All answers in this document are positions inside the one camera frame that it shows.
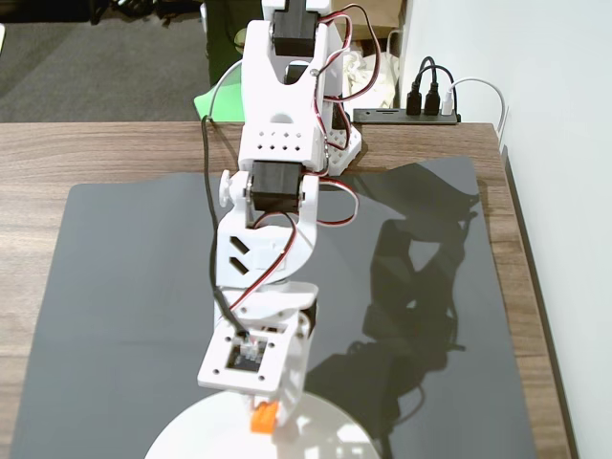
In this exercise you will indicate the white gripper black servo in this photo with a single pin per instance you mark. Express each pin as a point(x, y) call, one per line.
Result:
point(293, 372)

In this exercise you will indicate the orange lego block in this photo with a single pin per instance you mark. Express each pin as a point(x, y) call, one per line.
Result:
point(263, 421)

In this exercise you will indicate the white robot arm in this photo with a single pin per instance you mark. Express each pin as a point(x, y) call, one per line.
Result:
point(277, 119)

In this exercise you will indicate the white round plate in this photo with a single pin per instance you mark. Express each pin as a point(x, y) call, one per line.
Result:
point(201, 440)

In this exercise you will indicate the grey rubber mat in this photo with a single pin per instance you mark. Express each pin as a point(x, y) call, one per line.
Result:
point(119, 287)

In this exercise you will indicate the light green plastic stool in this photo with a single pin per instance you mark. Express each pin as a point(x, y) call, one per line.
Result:
point(229, 105)

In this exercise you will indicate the black usb hub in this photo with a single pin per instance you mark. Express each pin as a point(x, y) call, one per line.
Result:
point(382, 116)

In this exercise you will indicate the dark green bin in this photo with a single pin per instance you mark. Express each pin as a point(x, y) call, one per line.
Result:
point(220, 38)

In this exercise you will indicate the brown cardboard box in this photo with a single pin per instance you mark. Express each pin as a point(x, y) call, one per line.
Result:
point(385, 19)

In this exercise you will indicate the black chair base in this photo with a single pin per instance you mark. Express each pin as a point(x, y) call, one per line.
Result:
point(143, 9)

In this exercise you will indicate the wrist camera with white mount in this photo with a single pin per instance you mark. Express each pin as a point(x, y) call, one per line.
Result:
point(225, 363)

